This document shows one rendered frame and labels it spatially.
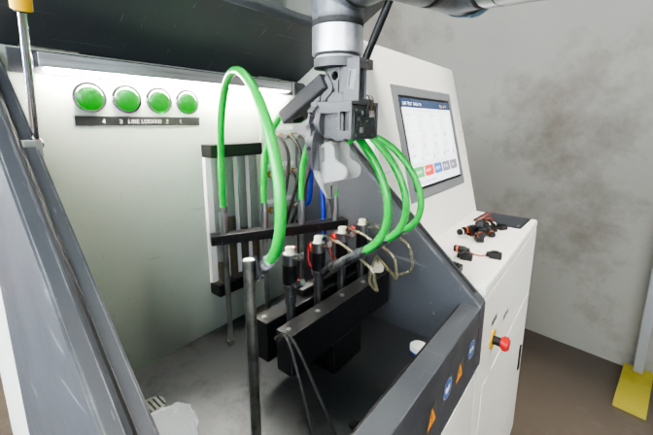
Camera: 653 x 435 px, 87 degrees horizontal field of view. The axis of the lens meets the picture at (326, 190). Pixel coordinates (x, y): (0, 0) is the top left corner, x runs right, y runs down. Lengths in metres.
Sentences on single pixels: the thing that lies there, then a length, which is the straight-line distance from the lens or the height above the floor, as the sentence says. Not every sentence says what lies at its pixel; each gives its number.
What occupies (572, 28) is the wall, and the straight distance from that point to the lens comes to 2.49.
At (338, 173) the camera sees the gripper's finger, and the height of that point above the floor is 1.26.
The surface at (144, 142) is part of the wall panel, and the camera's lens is 0.77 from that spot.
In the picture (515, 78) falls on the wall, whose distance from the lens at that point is 2.53.
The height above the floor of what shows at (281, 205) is 1.24.
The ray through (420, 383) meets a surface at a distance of 0.61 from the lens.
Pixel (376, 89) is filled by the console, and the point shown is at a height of 1.42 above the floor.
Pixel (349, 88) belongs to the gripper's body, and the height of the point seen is 1.38.
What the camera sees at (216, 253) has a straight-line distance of 0.88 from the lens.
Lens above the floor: 1.34
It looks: 11 degrees down
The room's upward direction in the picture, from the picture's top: straight up
